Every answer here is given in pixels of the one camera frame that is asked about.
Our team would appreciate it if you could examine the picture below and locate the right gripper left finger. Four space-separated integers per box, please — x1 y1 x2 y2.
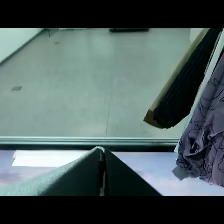
39 146 105 196

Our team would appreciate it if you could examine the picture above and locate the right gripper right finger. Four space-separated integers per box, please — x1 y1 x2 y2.
103 148 162 196

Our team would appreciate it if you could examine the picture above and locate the grey-green garment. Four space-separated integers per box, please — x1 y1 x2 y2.
0 146 101 196

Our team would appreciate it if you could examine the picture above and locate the purple patterned garment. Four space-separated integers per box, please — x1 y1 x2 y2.
172 49 224 188

